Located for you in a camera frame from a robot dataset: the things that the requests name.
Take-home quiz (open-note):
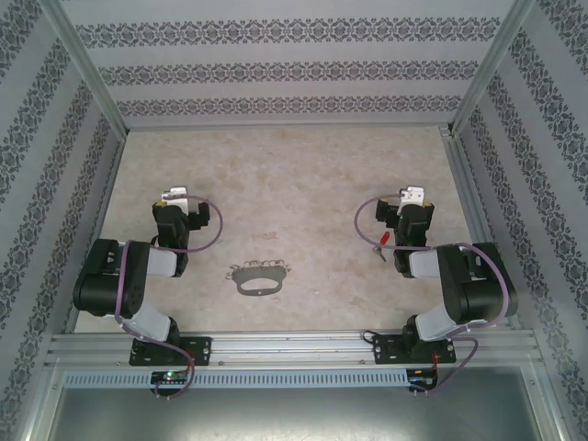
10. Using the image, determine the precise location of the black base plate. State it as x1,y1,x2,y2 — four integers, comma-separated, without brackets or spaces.
129,336,213,368
372,334,457,367

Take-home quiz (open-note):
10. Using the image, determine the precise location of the right small circuit board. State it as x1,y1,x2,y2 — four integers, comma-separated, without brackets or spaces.
407,368,438,386

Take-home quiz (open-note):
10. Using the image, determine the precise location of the aluminium frame post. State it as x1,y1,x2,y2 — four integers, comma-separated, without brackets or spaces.
17,365,63,441
523,367,569,441
39,0,129,135
451,0,537,135

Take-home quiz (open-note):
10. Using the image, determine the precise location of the grey keyring holder with rings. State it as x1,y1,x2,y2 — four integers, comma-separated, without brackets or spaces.
225,259,293,298

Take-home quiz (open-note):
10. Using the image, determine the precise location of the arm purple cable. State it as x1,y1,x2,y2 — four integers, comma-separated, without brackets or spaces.
356,195,518,397
114,195,225,400

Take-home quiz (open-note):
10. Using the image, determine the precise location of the left small circuit board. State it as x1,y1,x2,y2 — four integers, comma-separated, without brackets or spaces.
150,369,190,385

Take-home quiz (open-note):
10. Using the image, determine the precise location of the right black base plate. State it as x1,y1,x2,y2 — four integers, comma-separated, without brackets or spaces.
372,334,457,367

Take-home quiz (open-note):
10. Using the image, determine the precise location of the aluminium side rail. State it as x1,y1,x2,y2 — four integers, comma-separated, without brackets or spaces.
66,132,126,333

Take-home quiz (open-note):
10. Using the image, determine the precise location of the aluminium back rail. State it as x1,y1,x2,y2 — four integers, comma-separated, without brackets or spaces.
126,122,454,133

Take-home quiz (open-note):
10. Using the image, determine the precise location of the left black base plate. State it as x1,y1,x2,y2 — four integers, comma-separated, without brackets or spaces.
129,336,213,368

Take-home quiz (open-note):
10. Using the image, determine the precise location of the slotted grey cable duct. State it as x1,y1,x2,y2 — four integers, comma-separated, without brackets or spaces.
62,369,413,390

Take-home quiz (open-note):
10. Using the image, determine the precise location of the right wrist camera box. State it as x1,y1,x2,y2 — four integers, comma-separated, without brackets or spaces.
398,185,426,206

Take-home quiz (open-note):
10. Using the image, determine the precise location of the small circuit board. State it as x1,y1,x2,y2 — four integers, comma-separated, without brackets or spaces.
150,369,190,385
407,368,438,386

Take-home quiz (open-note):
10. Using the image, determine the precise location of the aluminium mounting rail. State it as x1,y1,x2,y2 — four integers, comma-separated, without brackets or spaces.
45,328,538,368

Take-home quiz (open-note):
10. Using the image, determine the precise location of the grey metal sheet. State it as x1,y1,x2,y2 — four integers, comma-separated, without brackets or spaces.
45,388,552,441

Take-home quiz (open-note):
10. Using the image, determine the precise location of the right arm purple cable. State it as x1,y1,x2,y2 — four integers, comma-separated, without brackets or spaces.
356,195,518,397

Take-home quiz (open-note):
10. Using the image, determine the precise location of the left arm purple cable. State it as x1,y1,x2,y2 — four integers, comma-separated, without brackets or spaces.
114,195,225,400

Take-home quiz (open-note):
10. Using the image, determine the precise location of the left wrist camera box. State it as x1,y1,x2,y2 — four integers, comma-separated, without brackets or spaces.
160,186,190,213

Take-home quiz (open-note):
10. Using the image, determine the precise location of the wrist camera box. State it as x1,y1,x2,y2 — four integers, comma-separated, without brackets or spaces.
398,185,426,206
160,186,190,213

